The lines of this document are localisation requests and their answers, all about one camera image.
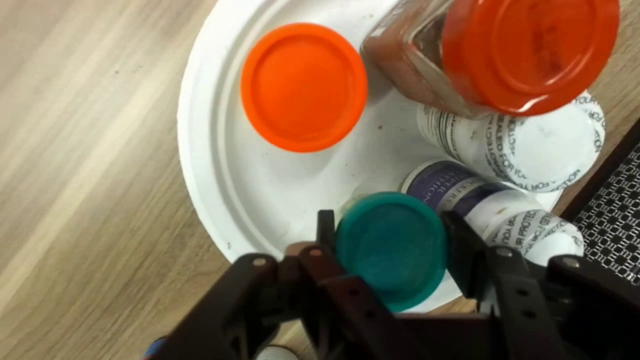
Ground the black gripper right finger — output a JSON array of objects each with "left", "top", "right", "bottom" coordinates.
[{"left": 440, "top": 212, "right": 640, "bottom": 360}]

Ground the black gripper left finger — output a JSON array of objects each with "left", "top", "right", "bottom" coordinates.
[{"left": 153, "top": 209, "right": 397, "bottom": 360}]

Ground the yellow dough tub orange lid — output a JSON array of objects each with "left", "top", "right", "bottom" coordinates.
[{"left": 240, "top": 21, "right": 370, "bottom": 154}]

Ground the spice jar orange lid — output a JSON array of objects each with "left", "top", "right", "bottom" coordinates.
[{"left": 361, "top": 0, "right": 624, "bottom": 118}]

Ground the white round plate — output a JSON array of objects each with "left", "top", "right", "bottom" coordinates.
[{"left": 176, "top": 0, "right": 569, "bottom": 316}]

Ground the grey woven basket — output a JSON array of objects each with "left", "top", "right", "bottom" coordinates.
[{"left": 558, "top": 116, "right": 640, "bottom": 288}]

